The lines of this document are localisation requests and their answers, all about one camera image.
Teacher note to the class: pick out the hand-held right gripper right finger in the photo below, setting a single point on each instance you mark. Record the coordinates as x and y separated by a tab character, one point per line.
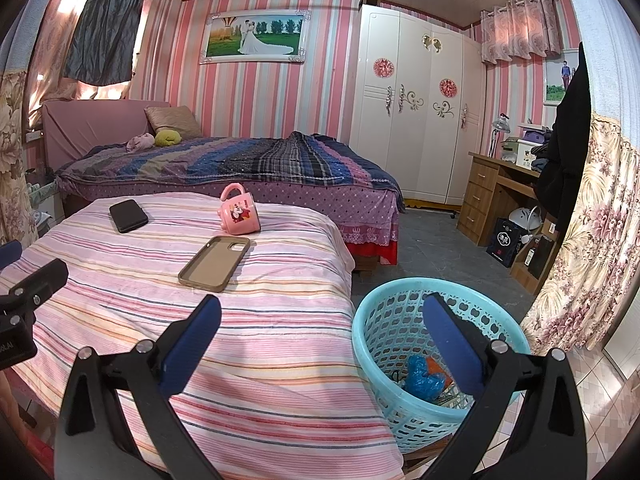
450	345

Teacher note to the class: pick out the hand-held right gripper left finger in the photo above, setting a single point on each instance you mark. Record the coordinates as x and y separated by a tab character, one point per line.
192	340

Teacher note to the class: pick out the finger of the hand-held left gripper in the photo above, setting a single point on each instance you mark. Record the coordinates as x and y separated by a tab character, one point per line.
10	254
35	280

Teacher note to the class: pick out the orange plastic wrapper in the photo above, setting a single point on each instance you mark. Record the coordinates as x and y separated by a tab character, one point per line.
436	366

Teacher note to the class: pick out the blue plastic bag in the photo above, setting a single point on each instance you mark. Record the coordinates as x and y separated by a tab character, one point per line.
422	377

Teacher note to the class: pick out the blue plastic basket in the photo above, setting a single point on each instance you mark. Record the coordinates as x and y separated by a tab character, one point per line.
390	320

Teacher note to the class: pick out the tan phone case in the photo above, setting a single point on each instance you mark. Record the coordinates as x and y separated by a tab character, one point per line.
215	265

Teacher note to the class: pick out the black phone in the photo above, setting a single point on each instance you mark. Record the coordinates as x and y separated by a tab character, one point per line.
128	216

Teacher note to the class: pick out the black printed box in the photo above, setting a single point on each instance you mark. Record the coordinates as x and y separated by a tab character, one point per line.
506	242

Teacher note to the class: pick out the floral beige curtain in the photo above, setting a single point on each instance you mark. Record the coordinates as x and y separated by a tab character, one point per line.
12	135

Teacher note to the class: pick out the black flat box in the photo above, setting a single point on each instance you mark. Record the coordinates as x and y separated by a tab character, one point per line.
542	257

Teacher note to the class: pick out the pink cartoon mug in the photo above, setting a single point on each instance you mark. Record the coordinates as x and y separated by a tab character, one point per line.
242	217

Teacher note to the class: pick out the white round appliance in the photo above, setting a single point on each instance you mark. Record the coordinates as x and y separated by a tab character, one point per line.
522	217

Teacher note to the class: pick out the purple headboard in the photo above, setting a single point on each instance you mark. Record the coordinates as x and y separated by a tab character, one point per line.
85	125

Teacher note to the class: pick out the wooden desk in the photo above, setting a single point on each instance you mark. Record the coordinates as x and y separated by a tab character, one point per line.
477	185

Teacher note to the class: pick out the pink plush toy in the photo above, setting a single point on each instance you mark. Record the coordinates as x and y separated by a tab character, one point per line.
139	143

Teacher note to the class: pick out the floral door curtain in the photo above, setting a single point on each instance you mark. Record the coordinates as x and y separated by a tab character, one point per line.
590	240

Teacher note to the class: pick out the white wardrobe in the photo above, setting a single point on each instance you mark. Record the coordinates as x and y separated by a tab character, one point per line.
415	160

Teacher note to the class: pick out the yellow plush toy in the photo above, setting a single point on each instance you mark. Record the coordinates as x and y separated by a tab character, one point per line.
167	138

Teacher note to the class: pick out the white storage box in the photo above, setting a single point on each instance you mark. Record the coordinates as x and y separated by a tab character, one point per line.
522	155

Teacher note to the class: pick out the brown pillow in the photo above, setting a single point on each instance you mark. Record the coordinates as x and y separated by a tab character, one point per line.
172	121

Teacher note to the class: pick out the black hanging coat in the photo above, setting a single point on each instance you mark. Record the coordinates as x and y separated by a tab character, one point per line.
565	160

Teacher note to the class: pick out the pink sheer window curtain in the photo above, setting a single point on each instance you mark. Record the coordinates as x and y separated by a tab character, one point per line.
55	35

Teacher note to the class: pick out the desk lamp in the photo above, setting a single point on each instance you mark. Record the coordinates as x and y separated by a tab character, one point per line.
500	125

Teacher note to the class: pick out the purple box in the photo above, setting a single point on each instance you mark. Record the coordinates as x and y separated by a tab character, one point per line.
535	136

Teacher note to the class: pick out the dark window curtain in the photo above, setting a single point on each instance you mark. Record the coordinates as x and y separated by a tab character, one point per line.
100	25

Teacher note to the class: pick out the red round paper decoration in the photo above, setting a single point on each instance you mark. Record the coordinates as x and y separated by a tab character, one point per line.
383	68
448	88

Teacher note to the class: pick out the pink valance curtain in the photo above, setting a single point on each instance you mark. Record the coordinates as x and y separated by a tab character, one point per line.
520	35

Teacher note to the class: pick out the white wall socket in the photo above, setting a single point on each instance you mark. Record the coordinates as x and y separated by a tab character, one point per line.
33	135

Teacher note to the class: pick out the small framed wall photo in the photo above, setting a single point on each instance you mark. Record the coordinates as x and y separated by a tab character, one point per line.
557	85

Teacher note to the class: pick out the large framed wall picture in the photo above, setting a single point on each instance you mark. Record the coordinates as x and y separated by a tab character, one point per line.
225	40

